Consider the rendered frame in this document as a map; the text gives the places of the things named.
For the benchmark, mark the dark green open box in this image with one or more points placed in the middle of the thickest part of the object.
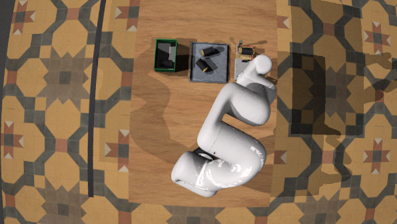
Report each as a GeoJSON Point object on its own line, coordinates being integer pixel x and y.
{"type": "Point", "coordinates": [165, 49]}

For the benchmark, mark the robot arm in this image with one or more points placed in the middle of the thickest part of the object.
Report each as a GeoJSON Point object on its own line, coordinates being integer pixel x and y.
{"type": "Point", "coordinates": [241, 155]}

